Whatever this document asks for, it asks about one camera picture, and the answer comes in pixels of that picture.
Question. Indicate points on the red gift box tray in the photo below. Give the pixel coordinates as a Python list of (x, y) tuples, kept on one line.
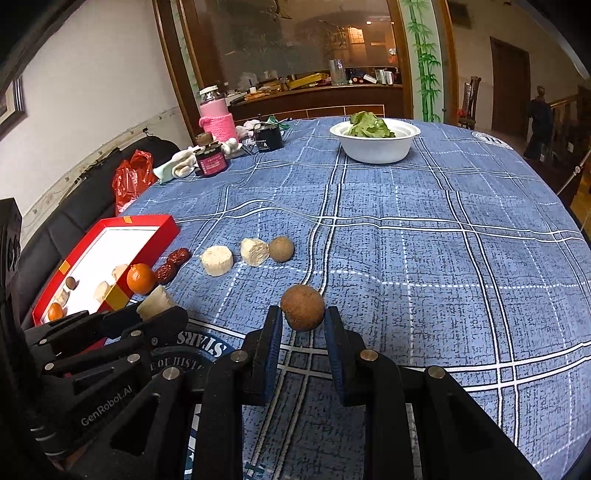
[(109, 243)]

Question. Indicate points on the wooden sideboard cabinet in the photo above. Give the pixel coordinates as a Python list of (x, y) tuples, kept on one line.
[(310, 103)]

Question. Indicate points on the red plastic bag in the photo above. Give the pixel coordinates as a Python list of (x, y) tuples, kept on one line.
[(131, 178)]

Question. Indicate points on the black small box device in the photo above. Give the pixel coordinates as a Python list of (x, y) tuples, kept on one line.
[(268, 137)]

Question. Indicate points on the black leather sofa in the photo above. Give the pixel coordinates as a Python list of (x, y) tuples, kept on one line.
[(91, 199)]

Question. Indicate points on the white bowl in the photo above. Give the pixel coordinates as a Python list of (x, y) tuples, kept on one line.
[(377, 151)]

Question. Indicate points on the framed painting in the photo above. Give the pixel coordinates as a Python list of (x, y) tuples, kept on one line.
[(13, 109)]

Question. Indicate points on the red jujube lower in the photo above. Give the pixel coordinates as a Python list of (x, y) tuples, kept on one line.
[(165, 273)]

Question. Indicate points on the pink thermos bottle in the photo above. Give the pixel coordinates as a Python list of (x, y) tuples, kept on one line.
[(214, 116)]

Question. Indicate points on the dark jar with pink label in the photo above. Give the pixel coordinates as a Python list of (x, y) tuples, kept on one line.
[(210, 156)]

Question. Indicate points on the glass pitcher on cabinet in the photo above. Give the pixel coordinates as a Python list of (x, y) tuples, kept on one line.
[(338, 72)]

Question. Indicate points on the blue plaid tablecloth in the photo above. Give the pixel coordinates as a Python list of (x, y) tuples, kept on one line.
[(460, 255)]

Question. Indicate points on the orange mandarin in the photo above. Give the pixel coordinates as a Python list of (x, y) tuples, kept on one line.
[(55, 312), (140, 279)]

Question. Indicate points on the green leaves in bowl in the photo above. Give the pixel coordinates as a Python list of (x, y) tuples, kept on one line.
[(368, 125)]

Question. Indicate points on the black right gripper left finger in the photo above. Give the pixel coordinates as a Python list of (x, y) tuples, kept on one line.
[(245, 377)]

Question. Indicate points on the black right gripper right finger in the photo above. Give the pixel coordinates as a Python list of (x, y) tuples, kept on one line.
[(419, 424)]

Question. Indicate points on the red jujube upper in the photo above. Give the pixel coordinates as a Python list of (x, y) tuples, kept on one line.
[(178, 257)]

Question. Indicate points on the white yam piece small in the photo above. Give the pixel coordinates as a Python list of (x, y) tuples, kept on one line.
[(102, 291)]

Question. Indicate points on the brown longan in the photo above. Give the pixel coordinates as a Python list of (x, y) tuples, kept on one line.
[(281, 249), (71, 283), (303, 307)]

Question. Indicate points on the red jujube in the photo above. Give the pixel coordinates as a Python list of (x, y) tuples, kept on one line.
[(165, 273), (178, 257)]

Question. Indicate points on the white green cloth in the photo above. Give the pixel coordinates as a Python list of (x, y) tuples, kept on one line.
[(183, 163)]

